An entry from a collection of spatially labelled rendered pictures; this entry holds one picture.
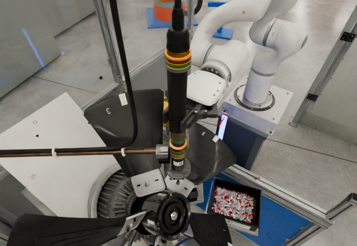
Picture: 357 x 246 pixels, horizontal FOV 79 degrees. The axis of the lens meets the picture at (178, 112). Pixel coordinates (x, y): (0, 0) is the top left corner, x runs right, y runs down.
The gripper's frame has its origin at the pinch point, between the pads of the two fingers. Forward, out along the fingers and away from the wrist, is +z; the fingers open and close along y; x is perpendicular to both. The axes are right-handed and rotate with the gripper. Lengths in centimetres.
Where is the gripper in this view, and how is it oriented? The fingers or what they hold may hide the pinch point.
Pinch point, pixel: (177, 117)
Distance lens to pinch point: 46.1
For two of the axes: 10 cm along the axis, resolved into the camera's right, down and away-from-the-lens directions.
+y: -8.4, -3.9, 3.8
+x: 0.0, -7.0, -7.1
